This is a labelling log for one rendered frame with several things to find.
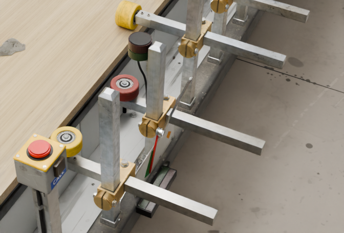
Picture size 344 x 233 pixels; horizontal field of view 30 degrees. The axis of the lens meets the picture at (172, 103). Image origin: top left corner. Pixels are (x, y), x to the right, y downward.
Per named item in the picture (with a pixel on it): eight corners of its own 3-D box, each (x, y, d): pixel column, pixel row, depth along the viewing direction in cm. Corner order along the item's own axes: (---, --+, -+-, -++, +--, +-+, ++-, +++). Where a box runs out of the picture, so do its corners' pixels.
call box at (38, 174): (68, 172, 123) (66, 144, 118) (49, 198, 118) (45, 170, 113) (37, 160, 125) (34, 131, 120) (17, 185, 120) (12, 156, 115)
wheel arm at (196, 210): (216, 218, 160) (218, 208, 157) (211, 229, 158) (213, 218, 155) (65, 159, 171) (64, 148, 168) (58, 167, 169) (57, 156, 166)
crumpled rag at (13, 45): (16, 36, 191) (16, 30, 190) (29, 47, 188) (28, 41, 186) (-10, 47, 187) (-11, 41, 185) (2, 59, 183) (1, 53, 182)
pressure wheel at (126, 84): (143, 107, 187) (144, 78, 179) (130, 125, 182) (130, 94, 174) (119, 99, 189) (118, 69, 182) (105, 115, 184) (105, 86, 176)
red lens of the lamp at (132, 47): (155, 42, 162) (156, 36, 161) (145, 56, 158) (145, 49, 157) (134, 36, 164) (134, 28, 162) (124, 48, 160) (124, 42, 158)
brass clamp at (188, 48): (212, 36, 194) (214, 22, 190) (195, 61, 185) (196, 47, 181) (193, 29, 195) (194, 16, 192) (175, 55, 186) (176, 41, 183)
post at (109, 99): (120, 221, 172) (120, 88, 139) (114, 231, 169) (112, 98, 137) (108, 217, 173) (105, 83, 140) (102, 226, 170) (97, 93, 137)
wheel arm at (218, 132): (263, 150, 174) (266, 139, 171) (259, 159, 172) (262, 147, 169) (121, 99, 186) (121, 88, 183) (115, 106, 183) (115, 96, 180)
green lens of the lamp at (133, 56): (155, 50, 164) (155, 43, 163) (145, 63, 160) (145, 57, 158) (134, 43, 166) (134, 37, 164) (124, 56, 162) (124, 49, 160)
